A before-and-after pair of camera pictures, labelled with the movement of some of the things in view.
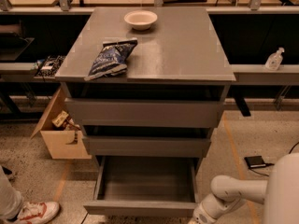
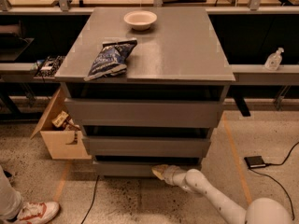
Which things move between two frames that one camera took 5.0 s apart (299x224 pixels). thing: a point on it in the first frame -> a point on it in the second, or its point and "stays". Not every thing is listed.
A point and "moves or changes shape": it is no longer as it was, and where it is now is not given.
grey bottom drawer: x=145 y=187 moves or changes shape
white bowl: x=140 y=20 stays
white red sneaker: x=37 y=212 stays
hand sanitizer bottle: x=275 y=61 stays
